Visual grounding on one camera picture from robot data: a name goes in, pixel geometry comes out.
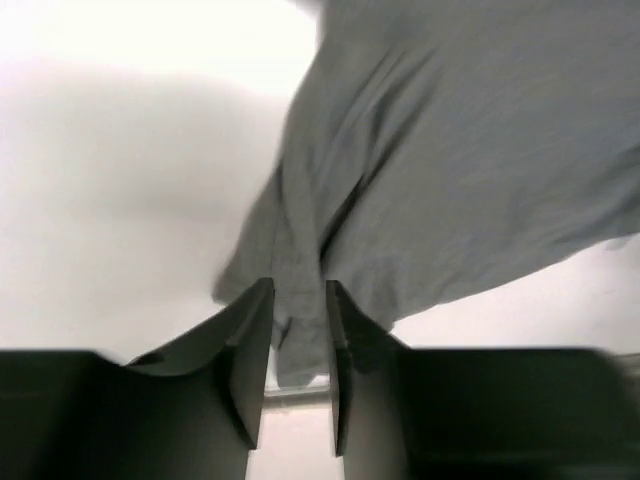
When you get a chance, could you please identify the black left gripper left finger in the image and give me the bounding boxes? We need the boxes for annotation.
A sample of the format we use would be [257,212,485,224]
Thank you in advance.
[122,278,274,479]

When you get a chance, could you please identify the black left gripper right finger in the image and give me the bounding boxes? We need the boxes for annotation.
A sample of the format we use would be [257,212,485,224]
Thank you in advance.
[326,280,415,480]

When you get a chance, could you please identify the grey shorts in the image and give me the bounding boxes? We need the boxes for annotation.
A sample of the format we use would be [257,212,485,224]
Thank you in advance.
[213,1,639,387]

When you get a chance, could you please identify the aluminium table edge rail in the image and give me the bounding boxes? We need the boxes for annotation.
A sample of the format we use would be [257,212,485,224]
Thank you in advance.
[263,386,331,410]

